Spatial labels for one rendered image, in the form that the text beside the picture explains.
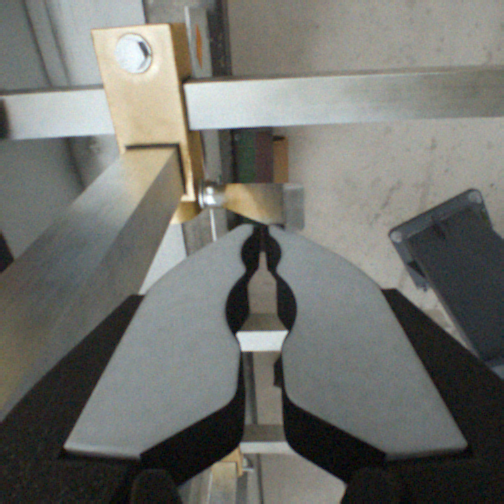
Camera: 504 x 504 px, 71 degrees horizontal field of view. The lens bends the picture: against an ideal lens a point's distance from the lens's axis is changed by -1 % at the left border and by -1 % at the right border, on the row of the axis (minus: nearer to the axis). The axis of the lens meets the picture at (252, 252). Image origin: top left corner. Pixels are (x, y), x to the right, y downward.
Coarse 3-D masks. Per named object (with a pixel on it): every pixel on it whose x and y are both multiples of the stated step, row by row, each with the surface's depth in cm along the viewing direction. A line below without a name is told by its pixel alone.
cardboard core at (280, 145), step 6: (276, 138) 110; (282, 138) 108; (276, 144) 104; (282, 144) 104; (276, 150) 105; (282, 150) 105; (276, 156) 105; (282, 156) 106; (276, 162) 106; (282, 162) 107; (276, 168) 108; (282, 168) 108; (276, 174) 109; (282, 174) 109; (276, 180) 110; (282, 180) 110
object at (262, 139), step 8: (256, 136) 41; (264, 136) 41; (256, 144) 42; (264, 144) 41; (256, 152) 42; (264, 152) 42; (256, 160) 43; (264, 160) 43; (256, 168) 43; (264, 168) 43; (264, 176) 44; (264, 224) 47; (264, 248) 49
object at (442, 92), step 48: (0, 96) 24; (48, 96) 24; (96, 96) 24; (192, 96) 24; (240, 96) 24; (288, 96) 24; (336, 96) 24; (384, 96) 24; (432, 96) 24; (480, 96) 23
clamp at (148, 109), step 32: (96, 32) 21; (128, 32) 21; (160, 32) 21; (160, 64) 22; (128, 96) 23; (160, 96) 23; (128, 128) 24; (160, 128) 24; (192, 160) 26; (192, 192) 27
